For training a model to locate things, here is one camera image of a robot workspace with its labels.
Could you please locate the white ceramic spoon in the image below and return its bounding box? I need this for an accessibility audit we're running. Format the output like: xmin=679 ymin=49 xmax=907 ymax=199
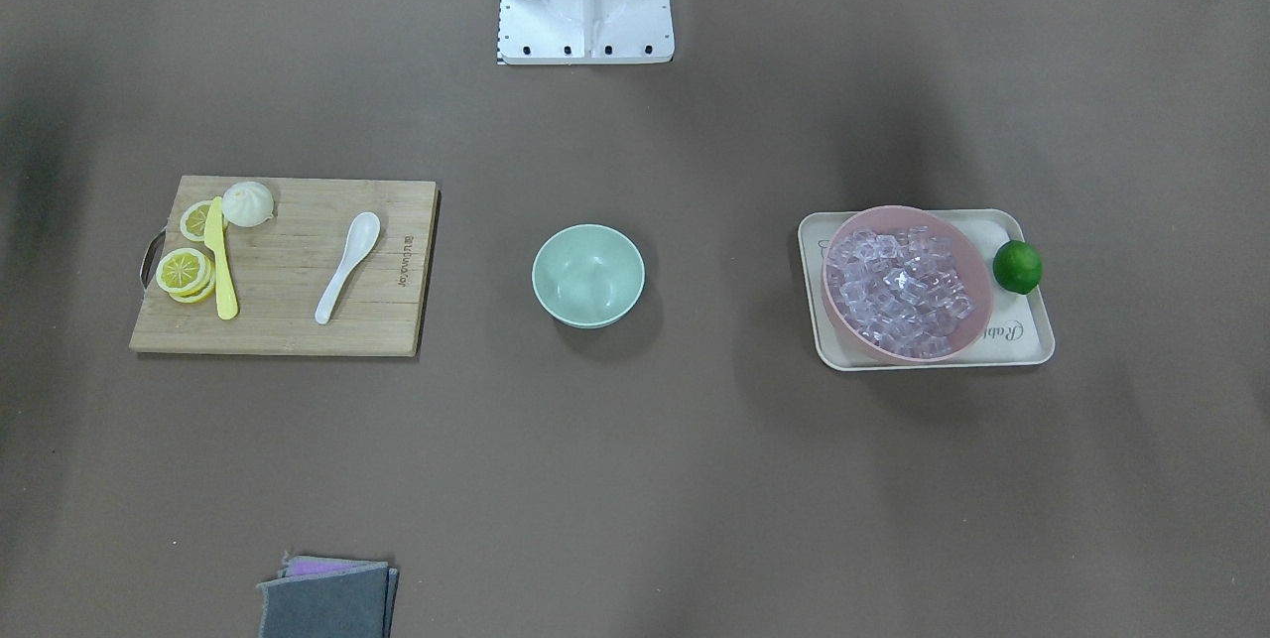
xmin=314 ymin=211 xmax=381 ymax=325

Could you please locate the mint green bowl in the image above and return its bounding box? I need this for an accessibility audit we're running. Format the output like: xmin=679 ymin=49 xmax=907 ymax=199
xmin=531 ymin=222 xmax=646 ymax=329

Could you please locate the clear ice cubes pile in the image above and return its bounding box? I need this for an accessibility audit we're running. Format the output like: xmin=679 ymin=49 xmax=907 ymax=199
xmin=826 ymin=225 xmax=980 ymax=358

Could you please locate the pink bowl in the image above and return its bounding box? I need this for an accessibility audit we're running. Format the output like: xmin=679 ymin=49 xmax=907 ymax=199
xmin=823 ymin=205 xmax=993 ymax=367

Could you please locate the bamboo cutting board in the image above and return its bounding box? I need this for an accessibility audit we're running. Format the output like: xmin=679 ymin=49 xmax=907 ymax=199
xmin=130 ymin=178 xmax=439 ymax=357

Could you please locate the green lime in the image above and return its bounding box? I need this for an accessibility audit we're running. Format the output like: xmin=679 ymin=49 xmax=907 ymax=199
xmin=991 ymin=239 xmax=1044 ymax=296

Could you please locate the beige plastic tray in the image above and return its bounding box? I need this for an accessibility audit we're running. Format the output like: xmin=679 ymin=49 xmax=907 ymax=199
xmin=798 ymin=208 xmax=1054 ymax=372

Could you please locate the yellow plastic knife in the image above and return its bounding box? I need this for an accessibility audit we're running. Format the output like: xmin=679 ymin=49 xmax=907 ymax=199
xmin=203 ymin=196 xmax=239 ymax=320

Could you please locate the lemon slice stack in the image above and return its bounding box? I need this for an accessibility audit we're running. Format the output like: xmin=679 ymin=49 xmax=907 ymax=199
xmin=155 ymin=248 xmax=216 ymax=304

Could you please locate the single lemon slice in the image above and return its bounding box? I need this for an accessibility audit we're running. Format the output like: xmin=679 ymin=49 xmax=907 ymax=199
xmin=179 ymin=200 xmax=213 ymax=243

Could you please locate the grey folded cloth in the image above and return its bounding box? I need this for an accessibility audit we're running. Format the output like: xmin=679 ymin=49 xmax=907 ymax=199
xmin=257 ymin=554 xmax=400 ymax=637

